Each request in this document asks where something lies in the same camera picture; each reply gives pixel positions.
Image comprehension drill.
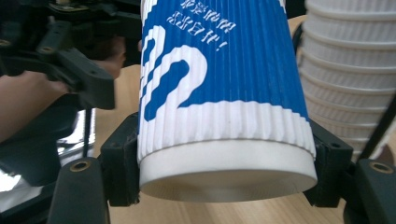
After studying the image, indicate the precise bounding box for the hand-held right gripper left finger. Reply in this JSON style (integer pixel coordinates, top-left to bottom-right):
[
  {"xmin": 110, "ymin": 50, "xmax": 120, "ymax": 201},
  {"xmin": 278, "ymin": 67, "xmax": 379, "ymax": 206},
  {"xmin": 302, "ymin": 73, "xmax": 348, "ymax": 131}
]
[{"xmin": 99, "ymin": 111, "xmax": 141, "ymax": 208}]

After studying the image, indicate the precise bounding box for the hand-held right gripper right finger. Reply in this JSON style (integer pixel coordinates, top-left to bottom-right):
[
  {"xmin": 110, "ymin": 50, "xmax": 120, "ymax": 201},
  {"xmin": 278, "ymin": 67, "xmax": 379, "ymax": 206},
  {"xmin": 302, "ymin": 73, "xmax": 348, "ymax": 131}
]
[{"xmin": 303, "ymin": 119, "xmax": 355, "ymax": 209}]

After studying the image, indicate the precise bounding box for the stack of white-rimmed cups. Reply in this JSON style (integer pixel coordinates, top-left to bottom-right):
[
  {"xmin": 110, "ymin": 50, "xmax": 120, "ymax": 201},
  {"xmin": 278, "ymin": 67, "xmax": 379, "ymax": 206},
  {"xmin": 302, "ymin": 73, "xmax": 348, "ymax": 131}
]
[{"xmin": 297, "ymin": 0, "xmax": 396, "ymax": 163}]

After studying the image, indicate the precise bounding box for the blue and white paper cup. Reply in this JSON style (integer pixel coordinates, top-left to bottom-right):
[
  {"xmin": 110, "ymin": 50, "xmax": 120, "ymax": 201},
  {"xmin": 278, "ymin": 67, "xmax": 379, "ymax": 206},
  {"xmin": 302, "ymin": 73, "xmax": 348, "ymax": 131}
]
[{"xmin": 136, "ymin": 0, "xmax": 318, "ymax": 203}]

